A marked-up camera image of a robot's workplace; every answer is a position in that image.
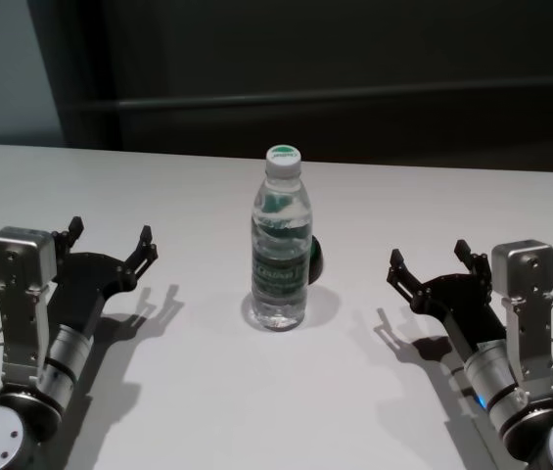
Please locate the clear water bottle green label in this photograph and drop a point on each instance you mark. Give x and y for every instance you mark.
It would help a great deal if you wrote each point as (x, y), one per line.
(278, 274)

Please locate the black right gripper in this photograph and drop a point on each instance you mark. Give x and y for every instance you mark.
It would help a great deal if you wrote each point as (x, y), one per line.
(462, 298)

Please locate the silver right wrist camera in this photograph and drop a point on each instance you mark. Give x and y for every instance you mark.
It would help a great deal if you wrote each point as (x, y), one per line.
(525, 269)

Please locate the green buzzer button black base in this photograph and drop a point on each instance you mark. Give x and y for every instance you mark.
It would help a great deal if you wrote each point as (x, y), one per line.
(318, 262)

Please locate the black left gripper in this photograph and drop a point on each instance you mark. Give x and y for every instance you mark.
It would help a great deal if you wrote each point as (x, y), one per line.
(85, 279)

